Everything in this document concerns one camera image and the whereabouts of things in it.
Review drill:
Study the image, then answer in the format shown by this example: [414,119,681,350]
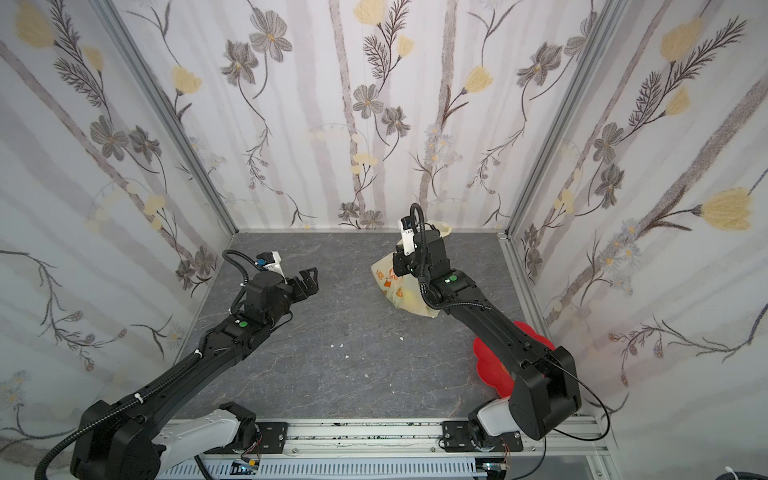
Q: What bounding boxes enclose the yellow printed plastic bag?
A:
[370,215,452,318]

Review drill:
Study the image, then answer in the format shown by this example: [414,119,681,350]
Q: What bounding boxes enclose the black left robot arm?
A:
[70,267,319,479]

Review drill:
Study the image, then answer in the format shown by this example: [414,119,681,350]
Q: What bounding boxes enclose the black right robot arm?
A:
[393,227,582,440]

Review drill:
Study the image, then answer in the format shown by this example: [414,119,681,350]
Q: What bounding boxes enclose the red flower-shaped plate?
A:
[472,320,556,398]

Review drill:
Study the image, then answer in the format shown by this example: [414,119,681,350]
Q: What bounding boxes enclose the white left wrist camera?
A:
[255,251,284,276]

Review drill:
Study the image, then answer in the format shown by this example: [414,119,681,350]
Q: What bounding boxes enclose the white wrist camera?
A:
[400,216,416,256]
[255,251,284,276]

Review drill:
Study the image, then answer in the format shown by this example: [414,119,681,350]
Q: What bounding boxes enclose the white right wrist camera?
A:
[400,216,416,256]

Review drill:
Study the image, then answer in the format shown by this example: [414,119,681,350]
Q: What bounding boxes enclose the black left corrugated cable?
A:
[34,353,202,480]

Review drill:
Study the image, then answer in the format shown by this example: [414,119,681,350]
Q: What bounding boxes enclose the white slotted cable duct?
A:
[155,458,487,480]

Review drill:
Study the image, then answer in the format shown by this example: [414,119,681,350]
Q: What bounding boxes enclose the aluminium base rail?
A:
[119,418,607,460]

